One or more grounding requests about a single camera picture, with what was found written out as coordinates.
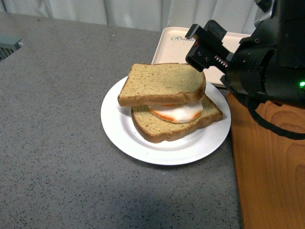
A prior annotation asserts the black cable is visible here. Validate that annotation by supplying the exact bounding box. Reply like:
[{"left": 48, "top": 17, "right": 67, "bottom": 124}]
[{"left": 245, "top": 100, "right": 305, "bottom": 140}]

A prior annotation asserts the orange wooden tray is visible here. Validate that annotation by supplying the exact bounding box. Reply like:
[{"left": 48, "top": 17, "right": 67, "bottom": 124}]
[{"left": 227, "top": 94, "right": 305, "bottom": 229}]

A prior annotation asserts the white curtain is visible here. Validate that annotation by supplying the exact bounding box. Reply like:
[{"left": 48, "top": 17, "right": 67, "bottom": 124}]
[{"left": 0, "top": 0, "right": 260, "bottom": 34}]

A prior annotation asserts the white round plate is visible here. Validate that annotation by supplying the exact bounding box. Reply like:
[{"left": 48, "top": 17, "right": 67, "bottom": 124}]
[{"left": 101, "top": 78, "right": 231, "bottom": 166}]

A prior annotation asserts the fried egg toy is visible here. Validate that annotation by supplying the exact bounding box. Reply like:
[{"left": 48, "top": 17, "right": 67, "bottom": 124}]
[{"left": 148, "top": 98, "right": 203, "bottom": 123}]

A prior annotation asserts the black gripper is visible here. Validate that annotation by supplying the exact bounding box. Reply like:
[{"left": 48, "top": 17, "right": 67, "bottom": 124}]
[{"left": 185, "top": 19, "right": 305, "bottom": 105}]

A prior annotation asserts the bread slice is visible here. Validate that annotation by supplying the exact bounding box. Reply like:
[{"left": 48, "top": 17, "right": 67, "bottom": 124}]
[
  {"left": 118, "top": 63, "right": 206, "bottom": 106},
  {"left": 131, "top": 95, "right": 223, "bottom": 143}
]

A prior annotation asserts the teal sink drying rack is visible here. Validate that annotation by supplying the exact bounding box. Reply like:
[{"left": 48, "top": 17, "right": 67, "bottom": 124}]
[{"left": 0, "top": 34, "right": 23, "bottom": 61}]

